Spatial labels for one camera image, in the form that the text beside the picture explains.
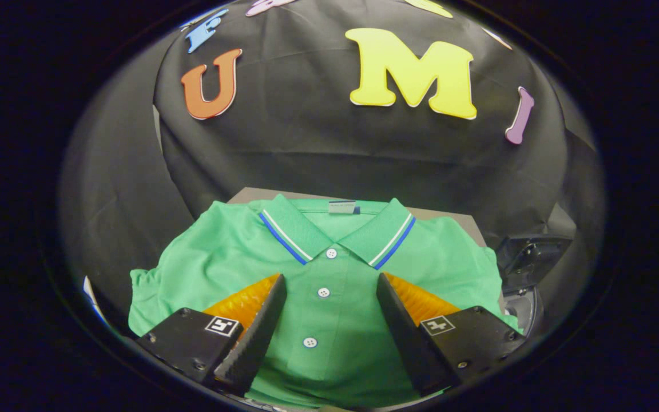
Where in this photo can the grey cabinet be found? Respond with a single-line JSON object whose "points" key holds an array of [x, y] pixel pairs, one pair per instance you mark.
{"points": [[462, 222]]}

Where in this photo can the dark grey washing machine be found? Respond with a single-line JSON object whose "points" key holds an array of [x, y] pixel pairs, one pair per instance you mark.
{"points": [[527, 312]]}

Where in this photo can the green polo shirt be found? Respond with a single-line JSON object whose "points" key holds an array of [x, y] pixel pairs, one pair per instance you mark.
{"points": [[329, 274]]}

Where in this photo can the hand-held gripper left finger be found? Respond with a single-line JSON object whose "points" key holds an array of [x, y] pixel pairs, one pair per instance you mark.
{"points": [[255, 337]]}

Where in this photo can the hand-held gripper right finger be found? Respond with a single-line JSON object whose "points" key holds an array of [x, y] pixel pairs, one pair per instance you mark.
{"points": [[407, 337]]}

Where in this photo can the dark washing machine lid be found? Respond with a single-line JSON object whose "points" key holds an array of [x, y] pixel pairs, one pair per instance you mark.
{"points": [[530, 257]]}

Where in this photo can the blue and white object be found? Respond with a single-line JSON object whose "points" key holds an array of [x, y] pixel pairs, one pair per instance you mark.
{"points": [[94, 297]]}

